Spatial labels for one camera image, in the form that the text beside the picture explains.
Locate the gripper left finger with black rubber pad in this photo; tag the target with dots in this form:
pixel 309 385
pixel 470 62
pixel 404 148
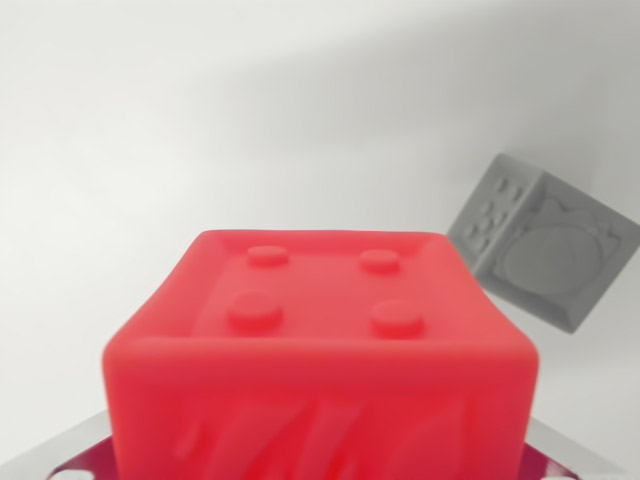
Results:
pixel 75 452

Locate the gripper right finger with black rubber pad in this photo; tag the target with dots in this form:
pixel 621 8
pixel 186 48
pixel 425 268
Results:
pixel 560 460

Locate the red soft embossed cube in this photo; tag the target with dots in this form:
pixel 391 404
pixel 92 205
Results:
pixel 320 350

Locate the grey soft embossed cube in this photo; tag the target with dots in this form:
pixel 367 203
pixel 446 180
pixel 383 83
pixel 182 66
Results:
pixel 545 245

